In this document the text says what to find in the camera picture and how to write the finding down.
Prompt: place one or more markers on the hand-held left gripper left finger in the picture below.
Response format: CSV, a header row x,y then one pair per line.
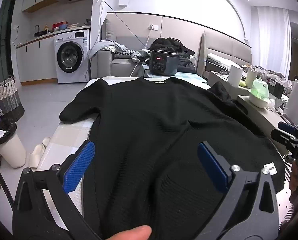
x,y
79,165

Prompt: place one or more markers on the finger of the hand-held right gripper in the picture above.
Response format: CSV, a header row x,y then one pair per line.
x,y
287,127
282,136

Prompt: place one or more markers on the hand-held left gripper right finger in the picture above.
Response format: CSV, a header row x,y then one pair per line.
x,y
211,165

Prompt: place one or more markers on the black knit sweater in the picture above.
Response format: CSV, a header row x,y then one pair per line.
x,y
151,130

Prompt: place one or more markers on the person's right hand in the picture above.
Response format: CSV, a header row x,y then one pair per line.
x,y
294,180

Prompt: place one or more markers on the person's left hand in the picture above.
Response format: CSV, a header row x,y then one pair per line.
x,y
131,233

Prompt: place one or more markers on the checked table cover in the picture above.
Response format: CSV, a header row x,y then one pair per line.
x,y
64,132

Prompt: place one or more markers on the white bowl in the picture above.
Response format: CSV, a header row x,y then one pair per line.
x,y
260,103

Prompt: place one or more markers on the white slipper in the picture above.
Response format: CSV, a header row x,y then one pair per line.
x,y
36,157

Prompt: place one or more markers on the green wipes pack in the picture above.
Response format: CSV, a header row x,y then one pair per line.
x,y
260,90

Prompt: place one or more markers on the white patterned rug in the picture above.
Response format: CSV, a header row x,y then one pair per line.
x,y
285,205

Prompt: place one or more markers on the white cup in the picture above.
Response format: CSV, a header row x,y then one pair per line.
x,y
251,78

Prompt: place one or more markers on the white trash bin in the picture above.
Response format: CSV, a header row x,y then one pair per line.
x,y
11,152

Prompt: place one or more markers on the white paper roll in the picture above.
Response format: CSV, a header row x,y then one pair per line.
x,y
235,76

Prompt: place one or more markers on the white curtain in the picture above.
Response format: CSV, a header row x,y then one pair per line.
x,y
273,42

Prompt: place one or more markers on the grey upholstered bed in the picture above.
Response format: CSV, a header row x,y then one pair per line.
x,y
226,60

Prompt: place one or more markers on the woven laundry basket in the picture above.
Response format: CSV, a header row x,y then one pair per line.
x,y
9,100

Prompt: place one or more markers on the grey sofa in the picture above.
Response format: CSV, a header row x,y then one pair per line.
x,y
119,65

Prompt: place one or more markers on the white washing machine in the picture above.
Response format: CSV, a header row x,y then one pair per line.
x,y
71,55

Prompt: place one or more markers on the dark electric cooker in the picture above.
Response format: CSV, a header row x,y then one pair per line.
x,y
163,62

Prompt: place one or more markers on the white kitchen counter cabinet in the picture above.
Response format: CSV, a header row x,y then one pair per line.
x,y
36,55

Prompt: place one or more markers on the light grey blanket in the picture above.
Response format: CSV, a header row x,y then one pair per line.
x,y
104,46

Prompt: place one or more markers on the houndstooth cushion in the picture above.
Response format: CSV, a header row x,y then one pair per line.
x,y
125,52

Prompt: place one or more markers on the black jacket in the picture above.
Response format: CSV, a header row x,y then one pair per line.
x,y
168,43

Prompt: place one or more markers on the grey pillow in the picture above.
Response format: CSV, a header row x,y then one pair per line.
x,y
110,30

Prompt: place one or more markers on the red basin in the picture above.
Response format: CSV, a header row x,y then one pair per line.
x,y
57,27

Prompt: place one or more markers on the black faucet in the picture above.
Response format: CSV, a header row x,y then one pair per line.
x,y
37,27

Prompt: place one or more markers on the dark glass door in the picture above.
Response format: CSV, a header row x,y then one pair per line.
x,y
5,35

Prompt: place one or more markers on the white wall socket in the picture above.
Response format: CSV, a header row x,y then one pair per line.
x,y
153,27

